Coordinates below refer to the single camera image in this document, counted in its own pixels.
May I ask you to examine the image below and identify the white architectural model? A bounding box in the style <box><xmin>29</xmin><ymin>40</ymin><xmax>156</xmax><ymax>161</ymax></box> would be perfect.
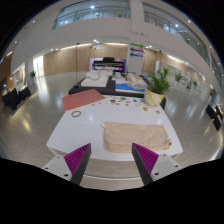
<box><xmin>80</xmin><ymin>69</ymin><xmax>111</xmax><ymax>88</ymax></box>

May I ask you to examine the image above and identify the potted plant in striped pot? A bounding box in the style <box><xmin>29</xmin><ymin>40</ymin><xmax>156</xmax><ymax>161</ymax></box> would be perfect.
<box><xmin>143</xmin><ymin>68</ymin><xmax>172</xmax><ymax>108</ymax></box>

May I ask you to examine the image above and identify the beige architectural model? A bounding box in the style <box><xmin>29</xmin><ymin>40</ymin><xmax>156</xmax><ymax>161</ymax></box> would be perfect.
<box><xmin>126</xmin><ymin>72</ymin><xmax>148</xmax><ymax>90</ymax></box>

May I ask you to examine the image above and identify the blue flat board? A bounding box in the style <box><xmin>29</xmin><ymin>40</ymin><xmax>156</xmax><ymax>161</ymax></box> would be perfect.
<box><xmin>114</xmin><ymin>83</ymin><xmax>147</xmax><ymax>94</ymax></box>

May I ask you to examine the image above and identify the black-draped table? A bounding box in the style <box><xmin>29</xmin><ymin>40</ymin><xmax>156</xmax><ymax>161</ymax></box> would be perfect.
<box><xmin>68</xmin><ymin>75</ymin><xmax>168</xmax><ymax>111</ymax></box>

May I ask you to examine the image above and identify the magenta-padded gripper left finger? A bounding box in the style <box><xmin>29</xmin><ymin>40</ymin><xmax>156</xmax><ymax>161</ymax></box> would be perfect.
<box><xmin>42</xmin><ymin>143</ymin><xmax>92</xmax><ymax>186</ymax></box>

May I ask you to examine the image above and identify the pink flat board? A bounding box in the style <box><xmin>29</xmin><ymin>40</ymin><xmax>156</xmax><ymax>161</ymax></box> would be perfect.
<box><xmin>61</xmin><ymin>88</ymin><xmax>107</xmax><ymax>112</ymax></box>

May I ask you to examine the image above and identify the black piano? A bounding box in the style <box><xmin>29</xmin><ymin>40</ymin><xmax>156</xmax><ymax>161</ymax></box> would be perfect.
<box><xmin>92</xmin><ymin>57</ymin><xmax>126</xmax><ymax>73</ymax></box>

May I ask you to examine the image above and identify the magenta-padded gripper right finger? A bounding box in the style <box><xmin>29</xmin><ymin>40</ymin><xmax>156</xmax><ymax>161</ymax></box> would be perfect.
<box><xmin>131</xmin><ymin>142</ymin><xmax>184</xmax><ymax>186</ymax></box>

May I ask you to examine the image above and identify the group of black chairs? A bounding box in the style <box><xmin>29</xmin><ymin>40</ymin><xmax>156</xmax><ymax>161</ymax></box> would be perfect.
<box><xmin>205</xmin><ymin>103</ymin><xmax>224</xmax><ymax>132</ymax></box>
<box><xmin>1</xmin><ymin>87</ymin><xmax>33</xmax><ymax>111</ymax></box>

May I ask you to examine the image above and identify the beige towel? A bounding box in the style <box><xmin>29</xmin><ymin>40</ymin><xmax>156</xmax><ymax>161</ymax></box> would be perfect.
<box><xmin>102</xmin><ymin>121</ymin><xmax>173</xmax><ymax>154</ymax></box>

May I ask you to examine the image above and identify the white signboard with arrows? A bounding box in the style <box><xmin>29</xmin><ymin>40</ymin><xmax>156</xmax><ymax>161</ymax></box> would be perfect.
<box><xmin>128</xmin><ymin>42</ymin><xmax>145</xmax><ymax>74</ymax></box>

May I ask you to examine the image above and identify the group of colourful small cards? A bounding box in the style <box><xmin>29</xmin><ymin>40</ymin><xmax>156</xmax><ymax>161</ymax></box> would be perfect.
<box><xmin>108</xmin><ymin>95</ymin><xmax>148</xmax><ymax>108</ymax></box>

